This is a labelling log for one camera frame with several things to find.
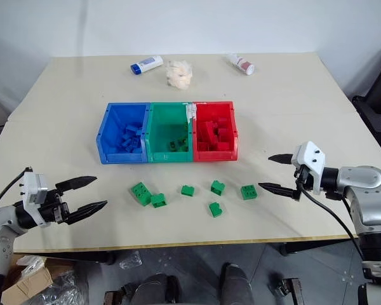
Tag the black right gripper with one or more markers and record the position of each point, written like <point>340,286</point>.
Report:
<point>306,179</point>

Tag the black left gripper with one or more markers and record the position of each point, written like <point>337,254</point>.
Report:
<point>55,209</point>

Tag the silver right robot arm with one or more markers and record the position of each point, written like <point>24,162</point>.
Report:
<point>365,190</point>

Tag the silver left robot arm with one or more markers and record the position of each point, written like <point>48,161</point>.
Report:
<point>0,219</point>

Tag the square green building brick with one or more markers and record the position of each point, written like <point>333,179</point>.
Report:
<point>249,192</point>

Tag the red plastic storage bin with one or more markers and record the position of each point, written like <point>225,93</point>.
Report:
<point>231,152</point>

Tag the blue plastic storage bin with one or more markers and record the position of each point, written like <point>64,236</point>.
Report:
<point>114,149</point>

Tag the large green building brick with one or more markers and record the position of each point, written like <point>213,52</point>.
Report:
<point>140,192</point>

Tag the red building brick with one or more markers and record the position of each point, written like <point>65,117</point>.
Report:
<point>223,134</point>
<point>203,146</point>
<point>210,131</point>
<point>223,146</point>

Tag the blue building brick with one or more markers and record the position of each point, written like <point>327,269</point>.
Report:
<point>132,128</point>
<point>129,143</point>

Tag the small clear plastic bag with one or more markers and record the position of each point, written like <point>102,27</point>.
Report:
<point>131,260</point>

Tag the brown cardboard box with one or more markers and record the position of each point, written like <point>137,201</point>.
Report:
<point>28,282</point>

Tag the green plastic storage bin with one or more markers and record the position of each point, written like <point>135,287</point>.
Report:
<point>165,127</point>

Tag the white tape strip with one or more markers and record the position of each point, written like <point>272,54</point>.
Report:
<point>190,111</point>

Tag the white bottle with red label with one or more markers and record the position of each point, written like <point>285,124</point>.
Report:
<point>241,63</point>

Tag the black office chair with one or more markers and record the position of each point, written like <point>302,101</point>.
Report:
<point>376,105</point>

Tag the dark rounded shape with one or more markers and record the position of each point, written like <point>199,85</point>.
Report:
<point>236,284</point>
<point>160,290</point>

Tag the crumpled white plastic wrap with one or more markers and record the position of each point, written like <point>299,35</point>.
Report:
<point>179,74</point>

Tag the white bottle with blue cap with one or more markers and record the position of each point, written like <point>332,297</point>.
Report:
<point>147,63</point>

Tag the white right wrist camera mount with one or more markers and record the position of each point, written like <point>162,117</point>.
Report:
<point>311,157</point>

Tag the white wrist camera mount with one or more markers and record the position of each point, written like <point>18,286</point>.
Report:
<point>35,190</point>
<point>311,157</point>

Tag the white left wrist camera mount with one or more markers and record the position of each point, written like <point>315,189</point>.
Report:
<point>35,190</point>

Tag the black metal floor bracket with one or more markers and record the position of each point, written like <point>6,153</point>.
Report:
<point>287,290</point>

